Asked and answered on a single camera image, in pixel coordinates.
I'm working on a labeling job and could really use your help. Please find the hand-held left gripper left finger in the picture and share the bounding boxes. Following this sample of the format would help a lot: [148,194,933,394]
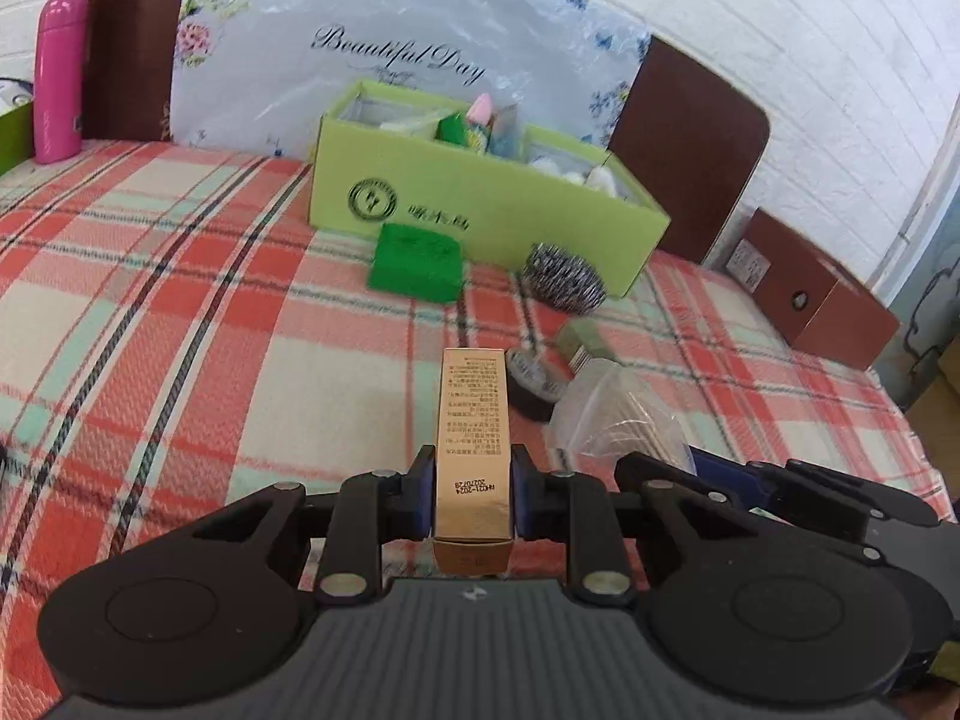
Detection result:
[193,445,437,607]

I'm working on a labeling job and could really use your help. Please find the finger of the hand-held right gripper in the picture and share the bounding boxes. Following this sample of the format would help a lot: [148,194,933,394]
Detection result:
[750,460,940,527]
[615,452,751,515]

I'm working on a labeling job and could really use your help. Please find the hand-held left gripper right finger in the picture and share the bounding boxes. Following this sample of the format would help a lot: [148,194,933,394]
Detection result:
[511,446,751,608]

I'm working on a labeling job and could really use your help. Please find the gold cardboard box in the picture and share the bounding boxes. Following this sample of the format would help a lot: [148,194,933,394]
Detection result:
[431,347,517,578]

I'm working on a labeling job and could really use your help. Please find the yellow-green cardboard box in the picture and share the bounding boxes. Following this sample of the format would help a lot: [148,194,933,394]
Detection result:
[307,79,671,299]

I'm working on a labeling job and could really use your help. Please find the clear plastic bag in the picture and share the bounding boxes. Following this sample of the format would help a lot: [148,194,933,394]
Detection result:
[546,360,695,467]

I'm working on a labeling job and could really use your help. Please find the wooden cabinet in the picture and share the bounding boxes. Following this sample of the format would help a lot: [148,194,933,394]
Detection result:
[904,356,960,511]

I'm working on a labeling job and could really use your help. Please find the small olive box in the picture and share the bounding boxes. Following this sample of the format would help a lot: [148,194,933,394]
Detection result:
[559,317,623,374]

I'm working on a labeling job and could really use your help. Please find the brown cardboard box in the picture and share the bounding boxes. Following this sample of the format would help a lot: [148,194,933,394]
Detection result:
[724,208,901,372]

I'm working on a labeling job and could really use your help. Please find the steel wool scrubber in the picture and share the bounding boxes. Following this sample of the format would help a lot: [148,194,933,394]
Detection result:
[523,241,608,311]

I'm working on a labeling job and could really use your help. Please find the green cardboard box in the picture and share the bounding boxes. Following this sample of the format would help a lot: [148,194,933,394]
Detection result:
[366,221,462,306]
[436,112,492,155]

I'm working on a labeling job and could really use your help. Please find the plaid blanket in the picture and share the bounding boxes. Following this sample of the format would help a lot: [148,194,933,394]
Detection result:
[0,136,931,720]

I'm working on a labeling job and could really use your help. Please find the grey foil packet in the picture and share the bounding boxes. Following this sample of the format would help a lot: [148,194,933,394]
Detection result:
[491,103,524,160]

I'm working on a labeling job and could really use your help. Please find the floral plastic bag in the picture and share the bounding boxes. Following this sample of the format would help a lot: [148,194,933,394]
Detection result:
[166,0,653,162]

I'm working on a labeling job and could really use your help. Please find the green cardboard tray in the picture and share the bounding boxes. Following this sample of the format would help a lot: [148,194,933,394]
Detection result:
[0,79,35,175]

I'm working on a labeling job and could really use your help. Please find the pink thermos bottle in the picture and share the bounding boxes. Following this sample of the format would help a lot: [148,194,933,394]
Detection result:
[34,0,89,164]

